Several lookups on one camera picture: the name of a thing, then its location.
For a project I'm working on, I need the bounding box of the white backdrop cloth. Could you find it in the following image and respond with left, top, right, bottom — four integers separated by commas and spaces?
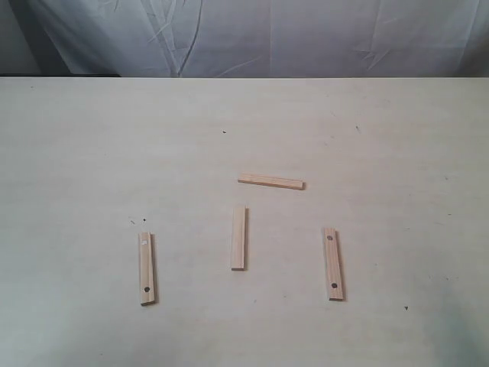
1, 1, 488, 78

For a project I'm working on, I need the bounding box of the plain horizontal wooden stick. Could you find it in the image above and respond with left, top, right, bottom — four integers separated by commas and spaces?
238, 174, 306, 190

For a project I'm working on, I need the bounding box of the wooden stick with holes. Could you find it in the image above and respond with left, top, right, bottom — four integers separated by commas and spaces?
323, 228, 345, 301
138, 232, 157, 306

